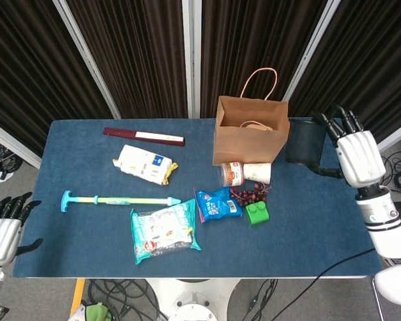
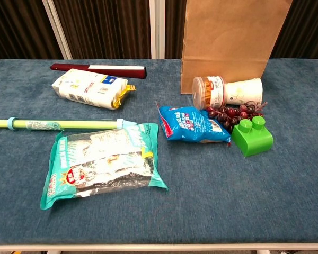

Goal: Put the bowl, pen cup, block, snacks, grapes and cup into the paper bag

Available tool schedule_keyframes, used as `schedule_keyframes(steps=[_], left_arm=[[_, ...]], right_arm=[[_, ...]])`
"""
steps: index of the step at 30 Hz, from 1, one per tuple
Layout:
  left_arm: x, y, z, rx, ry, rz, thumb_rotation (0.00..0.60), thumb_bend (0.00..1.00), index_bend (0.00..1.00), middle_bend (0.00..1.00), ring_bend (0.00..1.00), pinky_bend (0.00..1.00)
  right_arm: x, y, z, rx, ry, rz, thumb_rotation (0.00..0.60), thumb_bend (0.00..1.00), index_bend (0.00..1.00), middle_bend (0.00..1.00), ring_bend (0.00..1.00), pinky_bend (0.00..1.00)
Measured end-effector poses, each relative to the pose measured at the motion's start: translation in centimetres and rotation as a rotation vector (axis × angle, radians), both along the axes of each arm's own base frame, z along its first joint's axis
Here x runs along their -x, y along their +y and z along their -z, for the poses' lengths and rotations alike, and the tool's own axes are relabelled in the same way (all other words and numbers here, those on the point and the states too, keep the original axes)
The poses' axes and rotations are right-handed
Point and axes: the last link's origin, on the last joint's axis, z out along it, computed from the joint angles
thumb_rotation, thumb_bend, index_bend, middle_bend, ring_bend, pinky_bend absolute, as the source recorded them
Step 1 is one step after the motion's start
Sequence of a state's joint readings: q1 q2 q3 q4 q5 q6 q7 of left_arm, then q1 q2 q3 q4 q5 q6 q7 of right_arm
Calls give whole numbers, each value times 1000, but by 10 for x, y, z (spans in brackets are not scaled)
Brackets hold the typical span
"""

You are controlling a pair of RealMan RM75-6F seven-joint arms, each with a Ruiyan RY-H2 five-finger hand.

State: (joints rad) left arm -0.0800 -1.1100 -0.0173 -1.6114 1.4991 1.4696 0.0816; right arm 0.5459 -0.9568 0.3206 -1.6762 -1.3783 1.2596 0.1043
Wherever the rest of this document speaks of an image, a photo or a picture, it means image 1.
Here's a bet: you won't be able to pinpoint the blue snack packet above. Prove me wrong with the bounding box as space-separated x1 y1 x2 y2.
194 187 244 224

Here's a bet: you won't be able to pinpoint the green toy building block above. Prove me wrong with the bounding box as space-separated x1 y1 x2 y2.
245 201 270 225

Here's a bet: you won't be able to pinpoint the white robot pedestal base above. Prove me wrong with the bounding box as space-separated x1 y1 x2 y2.
146 278 241 321

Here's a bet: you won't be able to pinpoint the dark brown pleated curtain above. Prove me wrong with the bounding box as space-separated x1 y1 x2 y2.
65 0 189 120
0 0 113 158
200 0 328 118
289 0 401 143

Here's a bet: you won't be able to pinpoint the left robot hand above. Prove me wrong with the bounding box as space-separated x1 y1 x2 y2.
0 191 43 265

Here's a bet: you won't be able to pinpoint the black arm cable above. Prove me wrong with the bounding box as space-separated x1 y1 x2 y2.
272 247 377 321

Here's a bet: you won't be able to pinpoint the green tube water pump toy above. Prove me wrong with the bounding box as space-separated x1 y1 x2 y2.
60 190 182 213

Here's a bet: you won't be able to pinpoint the white partition base rail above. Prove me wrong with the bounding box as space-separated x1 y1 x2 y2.
0 116 43 170
377 118 401 152

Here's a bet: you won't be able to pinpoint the clear plastic snack jar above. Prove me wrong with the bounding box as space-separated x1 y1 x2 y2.
220 161 245 187

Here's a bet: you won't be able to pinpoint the teal seaweed snack package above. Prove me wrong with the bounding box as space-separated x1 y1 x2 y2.
130 198 202 265

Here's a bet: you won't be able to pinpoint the white aluminium partition post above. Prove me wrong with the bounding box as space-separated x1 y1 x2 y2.
52 0 122 120
181 0 202 119
282 0 342 103

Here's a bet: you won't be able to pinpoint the brown paper bag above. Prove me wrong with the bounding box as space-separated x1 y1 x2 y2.
213 68 291 167

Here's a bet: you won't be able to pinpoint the red grape bunch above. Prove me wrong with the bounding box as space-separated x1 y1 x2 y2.
230 182 272 207

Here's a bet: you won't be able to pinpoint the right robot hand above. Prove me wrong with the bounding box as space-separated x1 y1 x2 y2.
309 105 387 188

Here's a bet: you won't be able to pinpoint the black mesh pen holder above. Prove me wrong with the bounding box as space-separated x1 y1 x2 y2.
284 120 327 165

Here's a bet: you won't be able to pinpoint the maroon folding fan box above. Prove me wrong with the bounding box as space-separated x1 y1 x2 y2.
103 127 186 147

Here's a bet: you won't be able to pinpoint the blue fabric table cover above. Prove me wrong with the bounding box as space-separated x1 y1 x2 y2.
12 118 383 278

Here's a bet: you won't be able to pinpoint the white paper cup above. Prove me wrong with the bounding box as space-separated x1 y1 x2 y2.
243 162 272 185

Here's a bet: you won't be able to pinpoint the white noodle pack yellow ends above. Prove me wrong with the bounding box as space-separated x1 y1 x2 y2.
112 144 179 187

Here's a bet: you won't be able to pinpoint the green cloth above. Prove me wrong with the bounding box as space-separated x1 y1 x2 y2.
82 300 113 321

